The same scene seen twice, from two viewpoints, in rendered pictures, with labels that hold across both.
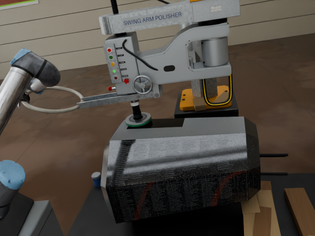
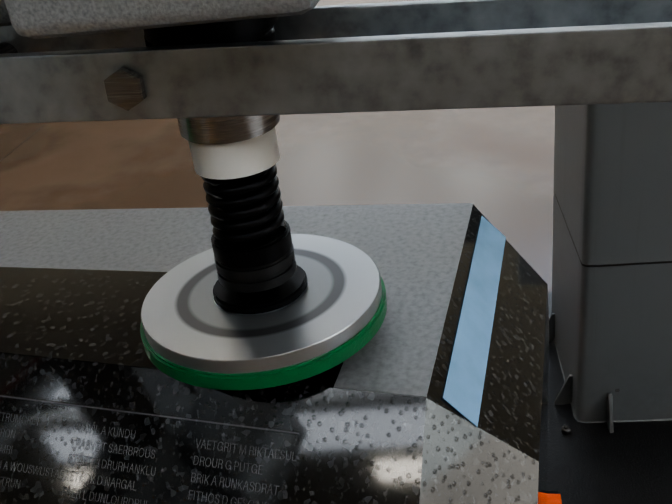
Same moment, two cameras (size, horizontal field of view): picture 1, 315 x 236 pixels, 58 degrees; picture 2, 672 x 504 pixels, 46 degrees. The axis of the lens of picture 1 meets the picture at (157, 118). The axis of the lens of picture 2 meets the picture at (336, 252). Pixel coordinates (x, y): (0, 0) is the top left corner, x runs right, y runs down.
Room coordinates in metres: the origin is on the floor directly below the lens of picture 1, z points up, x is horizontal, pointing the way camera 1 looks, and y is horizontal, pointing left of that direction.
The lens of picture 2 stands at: (2.76, 0.24, 1.26)
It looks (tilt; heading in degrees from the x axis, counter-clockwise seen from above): 28 degrees down; 181
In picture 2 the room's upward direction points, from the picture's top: 7 degrees counter-clockwise
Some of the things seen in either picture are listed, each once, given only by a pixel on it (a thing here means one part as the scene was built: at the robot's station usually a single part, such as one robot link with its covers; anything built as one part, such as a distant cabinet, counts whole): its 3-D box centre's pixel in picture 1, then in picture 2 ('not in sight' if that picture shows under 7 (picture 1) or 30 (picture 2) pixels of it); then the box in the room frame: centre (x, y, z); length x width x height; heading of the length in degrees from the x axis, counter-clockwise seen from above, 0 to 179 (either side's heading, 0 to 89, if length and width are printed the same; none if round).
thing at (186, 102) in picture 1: (205, 97); not in sight; (2.70, -0.51, 0.76); 0.49 x 0.49 x 0.05; 77
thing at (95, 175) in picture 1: (97, 179); not in sight; (2.59, 0.76, 0.08); 0.10 x 0.10 x 0.13
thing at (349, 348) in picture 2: (138, 118); (262, 298); (2.16, 0.16, 0.90); 0.22 x 0.22 x 0.04
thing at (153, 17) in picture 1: (166, 17); not in sight; (2.10, -0.19, 1.66); 0.96 x 0.25 x 0.17; 81
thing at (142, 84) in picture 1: (143, 83); not in sight; (2.02, 0.06, 1.24); 0.15 x 0.10 x 0.15; 81
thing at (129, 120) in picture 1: (138, 118); (261, 294); (2.16, 0.16, 0.91); 0.21 x 0.21 x 0.01
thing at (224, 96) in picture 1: (222, 98); not in sight; (2.50, -0.64, 0.80); 0.20 x 0.10 x 0.05; 130
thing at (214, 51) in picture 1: (214, 49); not in sight; (2.05, -0.49, 1.39); 0.19 x 0.19 x 0.20
